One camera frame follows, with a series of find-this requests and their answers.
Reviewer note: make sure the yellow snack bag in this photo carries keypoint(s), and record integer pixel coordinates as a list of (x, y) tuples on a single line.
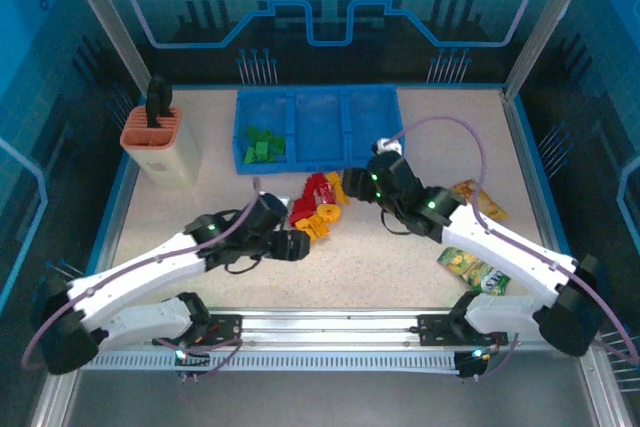
[(492, 207)]

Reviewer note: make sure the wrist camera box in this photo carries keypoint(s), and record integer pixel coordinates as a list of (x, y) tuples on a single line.
[(387, 146), (281, 202)]

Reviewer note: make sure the aluminium mounting rail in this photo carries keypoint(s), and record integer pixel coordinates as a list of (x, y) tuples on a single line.
[(325, 327)]

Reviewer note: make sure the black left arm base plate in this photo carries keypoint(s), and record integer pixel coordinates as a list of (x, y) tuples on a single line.
[(227, 329)]

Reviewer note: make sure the small red lego brick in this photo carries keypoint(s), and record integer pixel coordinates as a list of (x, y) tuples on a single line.
[(297, 217)]

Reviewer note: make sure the green snack bag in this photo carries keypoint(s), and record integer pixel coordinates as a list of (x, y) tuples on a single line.
[(467, 267)]

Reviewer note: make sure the black controller board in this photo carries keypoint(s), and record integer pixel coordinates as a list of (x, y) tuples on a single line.
[(472, 364), (192, 362)]

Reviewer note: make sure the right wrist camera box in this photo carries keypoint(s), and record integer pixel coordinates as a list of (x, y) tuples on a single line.
[(387, 146)]

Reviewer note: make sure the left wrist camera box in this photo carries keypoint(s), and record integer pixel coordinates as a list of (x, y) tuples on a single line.
[(281, 202)]

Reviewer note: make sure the small green lego brick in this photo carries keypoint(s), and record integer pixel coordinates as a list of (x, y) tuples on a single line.
[(248, 156)]

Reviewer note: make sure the yellow round lego piece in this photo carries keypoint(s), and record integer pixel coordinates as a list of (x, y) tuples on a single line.
[(337, 212)]

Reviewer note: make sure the aluminium side rail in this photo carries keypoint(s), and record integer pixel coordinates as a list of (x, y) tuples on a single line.
[(530, 172)]

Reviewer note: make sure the aluminium frame post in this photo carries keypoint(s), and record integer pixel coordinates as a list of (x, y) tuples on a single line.
[(550, 17), (100, 12)]

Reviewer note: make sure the beige utensil holder orange top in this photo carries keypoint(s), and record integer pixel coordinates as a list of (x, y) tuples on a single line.
[(175, 157)]

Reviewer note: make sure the green sloped lego piece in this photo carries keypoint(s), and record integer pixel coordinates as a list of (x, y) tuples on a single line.
[(274, 139)]

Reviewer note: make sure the long red lego brick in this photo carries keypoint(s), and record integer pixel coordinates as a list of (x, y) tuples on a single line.
[(320, 184)]

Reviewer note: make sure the long green lego brick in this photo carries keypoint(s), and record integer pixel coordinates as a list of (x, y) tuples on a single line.
[(260, 149)]

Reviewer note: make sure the black right controller board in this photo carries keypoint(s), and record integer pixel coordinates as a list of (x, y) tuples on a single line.
[(472, 364)]

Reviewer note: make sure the yellow studded lego brick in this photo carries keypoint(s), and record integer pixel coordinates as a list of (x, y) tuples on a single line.
[(333, 178)]

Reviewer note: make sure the blue three-compartment plastic bin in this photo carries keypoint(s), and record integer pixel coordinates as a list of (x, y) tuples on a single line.
[(320, 127)]

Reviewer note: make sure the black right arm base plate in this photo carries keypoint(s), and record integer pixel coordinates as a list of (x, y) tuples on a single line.
[(432, 329)]

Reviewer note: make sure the black left controller board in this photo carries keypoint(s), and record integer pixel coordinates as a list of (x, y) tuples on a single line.
[(192, 362)]

